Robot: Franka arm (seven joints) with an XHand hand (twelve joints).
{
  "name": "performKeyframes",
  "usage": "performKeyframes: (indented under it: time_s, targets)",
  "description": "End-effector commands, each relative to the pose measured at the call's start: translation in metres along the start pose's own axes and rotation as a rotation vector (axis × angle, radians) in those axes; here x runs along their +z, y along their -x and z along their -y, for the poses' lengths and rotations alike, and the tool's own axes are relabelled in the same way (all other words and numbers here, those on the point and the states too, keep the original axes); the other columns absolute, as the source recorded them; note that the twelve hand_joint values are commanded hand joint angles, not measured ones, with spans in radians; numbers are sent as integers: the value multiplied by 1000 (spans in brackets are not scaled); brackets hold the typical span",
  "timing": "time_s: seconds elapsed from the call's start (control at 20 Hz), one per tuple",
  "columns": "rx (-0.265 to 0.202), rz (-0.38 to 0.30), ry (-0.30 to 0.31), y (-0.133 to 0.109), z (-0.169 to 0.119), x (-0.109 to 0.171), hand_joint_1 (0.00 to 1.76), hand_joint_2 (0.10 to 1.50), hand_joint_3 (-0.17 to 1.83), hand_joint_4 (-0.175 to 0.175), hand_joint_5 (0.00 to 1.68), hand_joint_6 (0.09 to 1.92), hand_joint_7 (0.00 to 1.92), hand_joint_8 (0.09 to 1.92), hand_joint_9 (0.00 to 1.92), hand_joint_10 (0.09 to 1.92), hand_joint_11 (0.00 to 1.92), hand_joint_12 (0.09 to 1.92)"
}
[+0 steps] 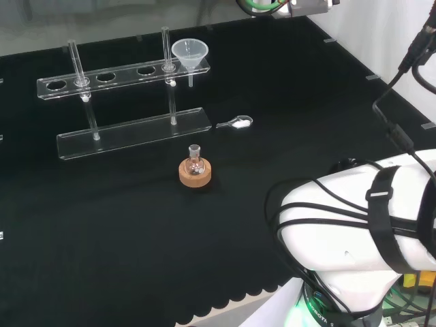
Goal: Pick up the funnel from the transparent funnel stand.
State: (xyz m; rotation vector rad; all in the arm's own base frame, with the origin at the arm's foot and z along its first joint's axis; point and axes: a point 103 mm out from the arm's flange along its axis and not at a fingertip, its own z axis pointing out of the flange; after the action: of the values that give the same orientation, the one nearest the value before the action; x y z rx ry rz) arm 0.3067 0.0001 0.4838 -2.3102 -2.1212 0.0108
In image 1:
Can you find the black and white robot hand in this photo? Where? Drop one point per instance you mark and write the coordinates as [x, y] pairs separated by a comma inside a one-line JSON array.
[[306, 7]]

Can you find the translucent plastic funnel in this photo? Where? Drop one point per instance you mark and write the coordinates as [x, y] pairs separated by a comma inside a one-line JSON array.
[[190, 56]]

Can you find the glass weighing funnel with powder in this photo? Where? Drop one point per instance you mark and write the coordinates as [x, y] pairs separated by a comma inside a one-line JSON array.
[[240, 123]]

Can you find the clear acrylic funnel stand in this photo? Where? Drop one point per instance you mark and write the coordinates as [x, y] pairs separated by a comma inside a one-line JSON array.
[[136, 136]]

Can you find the small round-bottom glass flask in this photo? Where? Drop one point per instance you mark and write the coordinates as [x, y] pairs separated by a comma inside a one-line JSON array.
[[195, 166]]

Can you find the black table cloth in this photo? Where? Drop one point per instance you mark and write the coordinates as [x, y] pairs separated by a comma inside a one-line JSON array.
[[102, 221]]

